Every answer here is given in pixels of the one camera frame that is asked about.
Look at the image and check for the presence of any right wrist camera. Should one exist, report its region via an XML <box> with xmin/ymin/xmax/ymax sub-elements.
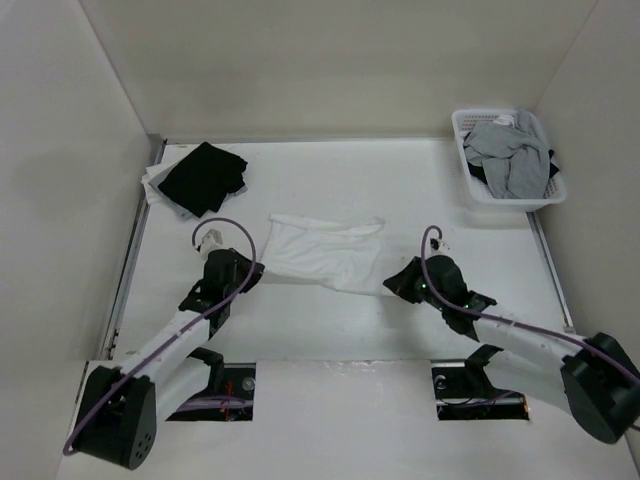
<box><xmin>428</xmin><ymin>238</ymin><xmax>450</xmax><ymax>256</ymax></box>

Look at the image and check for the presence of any folded white tank top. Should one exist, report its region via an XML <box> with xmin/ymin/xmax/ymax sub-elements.
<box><xmin>141</xmin><ymin>166</ymin><xmax>162</xmax><ymax>205</ymax></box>

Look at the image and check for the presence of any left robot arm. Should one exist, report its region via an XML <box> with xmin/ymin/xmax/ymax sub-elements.
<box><xmin>64</xmin><ymin>248</ymin><xmax>264</xmax><ymax>470</ymax></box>

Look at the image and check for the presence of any folded black tank top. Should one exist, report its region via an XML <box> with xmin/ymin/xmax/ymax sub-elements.
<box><xmin>159</xmin><ymin>142</ymin><xmax>248</xmax><ymax>218</ymax></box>

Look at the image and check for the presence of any white pink garment in basket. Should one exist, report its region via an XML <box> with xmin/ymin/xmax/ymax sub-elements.
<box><xmin>493</xmin><ymin>114</ymin><xmax>516</xmax><ymax>128</ymax></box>

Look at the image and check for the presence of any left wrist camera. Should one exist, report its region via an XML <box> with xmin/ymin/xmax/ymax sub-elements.
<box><xmin>196</xmin><ymin>229</ymin><xmax>224</xmax><ymax>259</ymax></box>

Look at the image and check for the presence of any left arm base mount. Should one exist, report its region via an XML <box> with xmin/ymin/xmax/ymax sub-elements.
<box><xmin>167</xmin><ymin>363</ymin><xmax>257</xmax><ymax>423</ymax></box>

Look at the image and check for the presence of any white tank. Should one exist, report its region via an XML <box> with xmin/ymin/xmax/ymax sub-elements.
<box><xmin>141</xmin><ymin>166</ymin><xmax>162</xmax><ymax>205</ymax></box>
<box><xmin>261</xmin><ymin>214</ymin><xmax>386</xmax><ymax>296</ymax></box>

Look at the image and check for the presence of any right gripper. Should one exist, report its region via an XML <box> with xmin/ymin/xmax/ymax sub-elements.
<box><xmin>382</xmin><ymin>256</ymin><xmax>447</xmax><ymax>312</ymax></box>

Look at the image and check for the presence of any black garment in basket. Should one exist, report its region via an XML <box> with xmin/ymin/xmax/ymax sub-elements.
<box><xmin>467</xmin><ymin>149</ymin><xmax>560</xmax><ymax>185</ymax></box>

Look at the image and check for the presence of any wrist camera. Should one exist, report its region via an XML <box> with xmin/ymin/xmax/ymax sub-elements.
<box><xmin>428</xmin><ymin>238</ymin><xmax>450</xmax><ymax>256</ymax></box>
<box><xmin>196</xmin><ymin>229</ymin><xmax>224</xmax><ymax>259</ymax></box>

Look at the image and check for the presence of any grey tank top in basket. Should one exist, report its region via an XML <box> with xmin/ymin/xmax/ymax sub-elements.
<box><xmin>463</xmin><ymin>110</ymin><xmax>551</xmax><ymax>200</ymax></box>

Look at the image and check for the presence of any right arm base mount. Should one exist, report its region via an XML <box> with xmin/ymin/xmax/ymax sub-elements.
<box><xmin>431</xmin><ymin>363</ymin><xmax>530</xmax><ymax>421</ymax></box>

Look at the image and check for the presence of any white plastic laundry basket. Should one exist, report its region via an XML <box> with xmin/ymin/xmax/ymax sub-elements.
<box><xmin>451</xmin><ymin>108</ymin><xmax>567</xmax><ymax>213</ymax></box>

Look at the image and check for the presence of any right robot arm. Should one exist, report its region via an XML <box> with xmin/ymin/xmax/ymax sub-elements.
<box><xmin>383</xmin><ymin>255</ymin><xmax>639</xmax><ymax>444</ymax></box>

